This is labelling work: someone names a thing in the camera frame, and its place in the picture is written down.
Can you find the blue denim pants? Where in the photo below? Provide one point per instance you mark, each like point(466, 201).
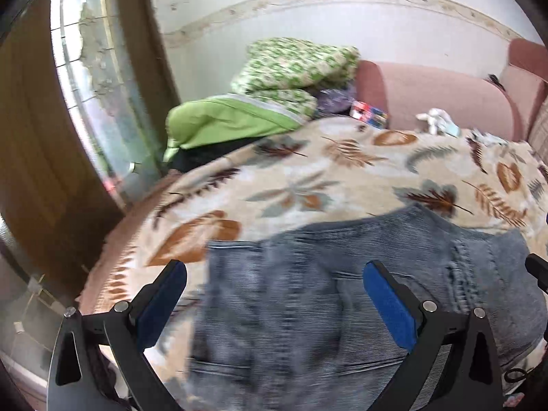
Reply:
point(321, 299)

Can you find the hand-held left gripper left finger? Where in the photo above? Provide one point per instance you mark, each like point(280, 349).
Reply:
point(159, 304)

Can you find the leaf print blanket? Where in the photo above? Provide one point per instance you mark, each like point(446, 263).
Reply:
point(299, 171)

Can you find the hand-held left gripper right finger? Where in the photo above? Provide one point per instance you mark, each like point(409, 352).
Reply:
point(391, 304)

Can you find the white glove with teal cuff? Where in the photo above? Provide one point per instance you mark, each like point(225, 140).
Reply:
point(436, 120)

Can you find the white work glove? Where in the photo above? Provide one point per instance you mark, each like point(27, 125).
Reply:
point(490, 138)

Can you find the pink sofa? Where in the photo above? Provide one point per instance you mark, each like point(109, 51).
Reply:
point(441, 98)

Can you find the wooden door with glass panel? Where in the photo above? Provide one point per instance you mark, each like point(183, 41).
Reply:
point(47, 128)

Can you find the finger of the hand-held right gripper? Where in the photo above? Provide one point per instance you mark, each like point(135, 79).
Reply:
point(539, 272)

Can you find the small black object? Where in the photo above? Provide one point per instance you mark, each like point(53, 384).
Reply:
point(495, 81)

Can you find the striped cushion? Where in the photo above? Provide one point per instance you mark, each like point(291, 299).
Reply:
point(540, 126)

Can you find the black cloth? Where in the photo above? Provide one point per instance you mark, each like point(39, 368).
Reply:
point(201, 154)

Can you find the red printed packet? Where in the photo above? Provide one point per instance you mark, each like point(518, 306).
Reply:
point(369, 114)

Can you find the green patterned quilt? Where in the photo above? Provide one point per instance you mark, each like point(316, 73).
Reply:
point(265, 94)

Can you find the purple plastic bag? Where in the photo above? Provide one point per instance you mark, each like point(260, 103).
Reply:
point(338, 100)

